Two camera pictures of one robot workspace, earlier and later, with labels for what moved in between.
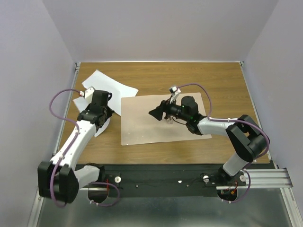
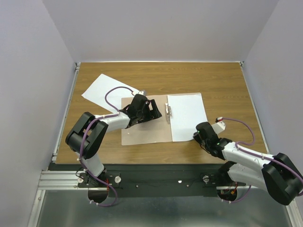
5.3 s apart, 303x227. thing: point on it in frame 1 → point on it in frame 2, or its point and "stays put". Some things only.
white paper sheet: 82,105 → 96,93
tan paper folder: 138,126 stays put
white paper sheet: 100,81 → 187,111
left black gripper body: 108,111 → 147,115
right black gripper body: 173,109 → 197,137
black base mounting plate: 164,180 stays put
